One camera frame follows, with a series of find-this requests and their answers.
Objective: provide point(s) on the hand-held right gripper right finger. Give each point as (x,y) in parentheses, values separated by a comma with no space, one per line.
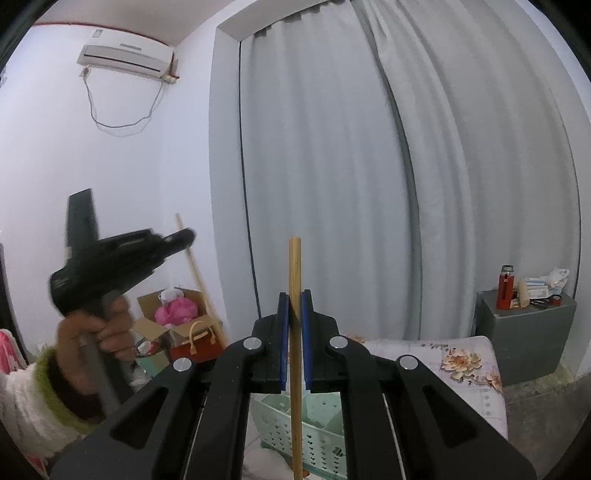
(306,341)

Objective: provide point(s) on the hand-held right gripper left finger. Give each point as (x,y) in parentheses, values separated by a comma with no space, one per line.
(284,341)

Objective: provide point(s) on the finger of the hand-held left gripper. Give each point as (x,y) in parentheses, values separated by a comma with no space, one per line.
(178,242)

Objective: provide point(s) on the tan bamboo chopstick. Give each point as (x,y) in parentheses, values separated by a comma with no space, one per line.
(295,267)

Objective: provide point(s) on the green plastic utensil basket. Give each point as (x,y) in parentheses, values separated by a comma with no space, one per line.
(323,443)

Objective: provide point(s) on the person's left hand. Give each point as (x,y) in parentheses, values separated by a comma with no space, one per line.
(117,332)

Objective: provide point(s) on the long wooden stick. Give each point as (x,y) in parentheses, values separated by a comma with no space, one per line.
(196,272)

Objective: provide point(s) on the pink plastic bag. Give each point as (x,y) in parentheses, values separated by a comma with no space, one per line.
(178,309)

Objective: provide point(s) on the brown cardboard box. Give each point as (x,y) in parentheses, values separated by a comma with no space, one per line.
(147,323)

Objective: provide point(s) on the red gift bag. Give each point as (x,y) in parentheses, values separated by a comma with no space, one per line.
(203,348)

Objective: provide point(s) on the teal paper bag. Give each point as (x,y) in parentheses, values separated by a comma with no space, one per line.
(150,364)

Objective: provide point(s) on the pink patterned cloth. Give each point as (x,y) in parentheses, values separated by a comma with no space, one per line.
(9,350)

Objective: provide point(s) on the grey curtain panel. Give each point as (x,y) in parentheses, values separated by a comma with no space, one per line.
(323,184)
(485,161)

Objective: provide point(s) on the floral tablecloth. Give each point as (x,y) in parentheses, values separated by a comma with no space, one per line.
(461,397)

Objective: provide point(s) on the white air conditioner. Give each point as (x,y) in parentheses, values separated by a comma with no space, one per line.
(124,53)

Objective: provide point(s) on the red thermos bottle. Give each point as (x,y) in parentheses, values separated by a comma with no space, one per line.
(504,290)

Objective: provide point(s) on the grey cabinet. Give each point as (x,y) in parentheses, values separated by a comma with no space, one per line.
(526,341)

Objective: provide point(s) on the beige cylinder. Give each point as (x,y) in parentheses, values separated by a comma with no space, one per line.
(524,293)

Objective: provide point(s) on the white and blue box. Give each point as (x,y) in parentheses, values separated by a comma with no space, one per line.
(538,287)

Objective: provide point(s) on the red tape roll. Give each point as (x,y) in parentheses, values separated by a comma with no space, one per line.
(555,301)

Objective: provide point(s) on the white plastic bag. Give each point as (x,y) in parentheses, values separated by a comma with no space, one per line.
(556,279)

